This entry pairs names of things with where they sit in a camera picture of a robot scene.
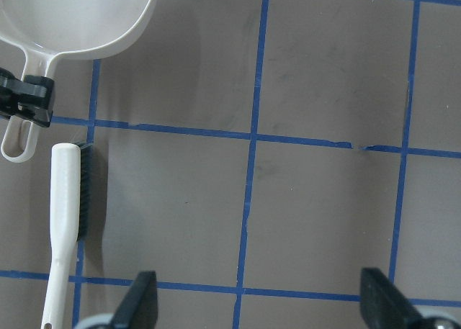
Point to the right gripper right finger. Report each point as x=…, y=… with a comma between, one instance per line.
x=383, y=306

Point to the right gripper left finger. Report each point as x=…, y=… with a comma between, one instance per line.
x=139, y=307

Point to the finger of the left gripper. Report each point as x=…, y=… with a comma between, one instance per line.
x=31, y=99

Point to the white hand brush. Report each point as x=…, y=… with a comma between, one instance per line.
x=69, y=210

